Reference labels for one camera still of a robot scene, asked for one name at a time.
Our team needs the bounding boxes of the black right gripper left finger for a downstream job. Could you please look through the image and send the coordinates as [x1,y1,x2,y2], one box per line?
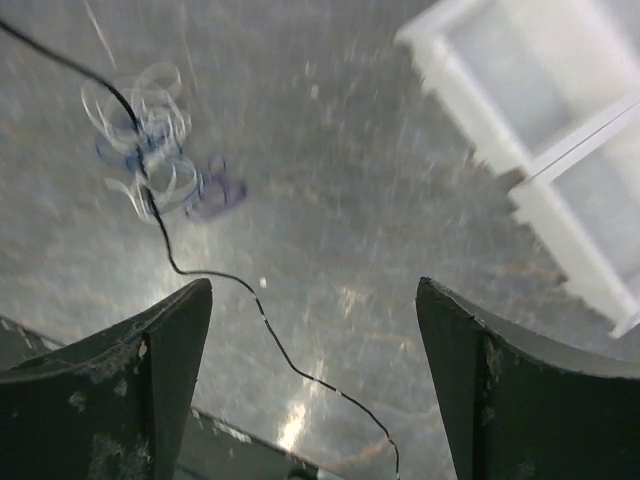
[1,279,213,479]

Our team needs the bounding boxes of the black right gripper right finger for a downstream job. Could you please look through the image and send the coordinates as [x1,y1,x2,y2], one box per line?
[416,277,639,479]

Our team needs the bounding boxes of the black thin cable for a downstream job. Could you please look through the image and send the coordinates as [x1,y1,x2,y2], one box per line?
[0,17,401,480]

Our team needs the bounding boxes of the purple thin cable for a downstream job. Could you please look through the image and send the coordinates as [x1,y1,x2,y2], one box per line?
[184,153,250,222]

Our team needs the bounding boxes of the blue thin cable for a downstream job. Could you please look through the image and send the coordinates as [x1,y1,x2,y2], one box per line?
[94,119,206,211]

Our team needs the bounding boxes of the white thin cable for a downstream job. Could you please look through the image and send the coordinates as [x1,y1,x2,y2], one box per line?
[79,60,204,224]

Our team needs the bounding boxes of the white plastic compartment tray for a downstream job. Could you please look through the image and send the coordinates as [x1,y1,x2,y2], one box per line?
[396,1,639,337]

